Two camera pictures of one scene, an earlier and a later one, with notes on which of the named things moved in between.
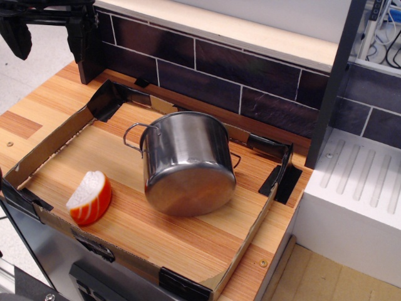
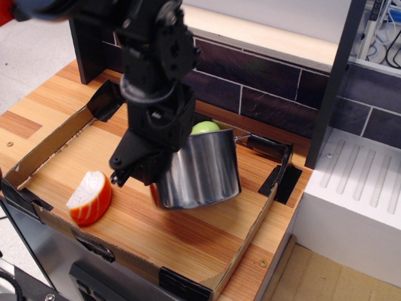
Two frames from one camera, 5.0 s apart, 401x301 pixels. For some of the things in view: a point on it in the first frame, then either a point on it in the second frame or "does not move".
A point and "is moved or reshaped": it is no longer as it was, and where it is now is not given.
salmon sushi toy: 90,199 does not move
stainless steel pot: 188,169 is moved or reshaped
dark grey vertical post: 336,74 does not move
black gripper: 80,15 → 156,125
